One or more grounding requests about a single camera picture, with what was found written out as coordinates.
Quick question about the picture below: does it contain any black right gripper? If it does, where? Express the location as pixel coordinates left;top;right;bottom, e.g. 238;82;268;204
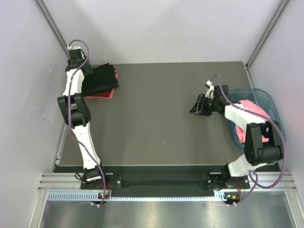
190;94;219;116

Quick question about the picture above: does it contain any teal plastic laundry basket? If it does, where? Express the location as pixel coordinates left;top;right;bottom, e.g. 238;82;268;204
229;88;285;149

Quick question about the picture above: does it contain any right aluminium corner post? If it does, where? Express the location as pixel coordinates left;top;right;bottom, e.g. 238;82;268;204
246;0;292;69

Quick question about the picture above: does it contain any aluminium corner post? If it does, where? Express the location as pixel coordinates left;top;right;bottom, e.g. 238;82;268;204
246;0;292;69
34;0;70;59

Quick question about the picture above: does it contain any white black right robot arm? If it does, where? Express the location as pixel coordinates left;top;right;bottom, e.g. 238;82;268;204
190;94;285;188

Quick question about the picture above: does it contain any black t shirt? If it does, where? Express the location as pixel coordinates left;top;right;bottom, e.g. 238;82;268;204
82;63;119;96

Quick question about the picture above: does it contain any folded dark red t shirt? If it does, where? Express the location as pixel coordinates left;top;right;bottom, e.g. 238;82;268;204
85;89;114;99

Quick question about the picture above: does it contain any grey slotted cable duct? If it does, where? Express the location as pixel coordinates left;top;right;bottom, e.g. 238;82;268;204
47;191;238;202

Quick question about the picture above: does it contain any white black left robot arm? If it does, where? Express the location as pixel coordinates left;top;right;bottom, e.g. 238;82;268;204
57;57;108;188

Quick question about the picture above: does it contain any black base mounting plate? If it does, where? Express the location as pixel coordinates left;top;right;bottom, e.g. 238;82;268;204
75;165;249;198

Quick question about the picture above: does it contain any left aluminium corner post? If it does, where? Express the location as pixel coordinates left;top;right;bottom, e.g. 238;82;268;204
34;0;70;59

